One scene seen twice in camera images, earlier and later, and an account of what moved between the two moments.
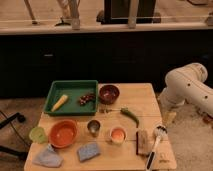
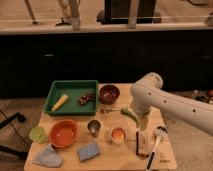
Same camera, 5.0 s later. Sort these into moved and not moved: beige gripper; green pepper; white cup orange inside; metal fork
Moved: beige gripper
Not moved: white cup orange inside; green pepper; metal fork
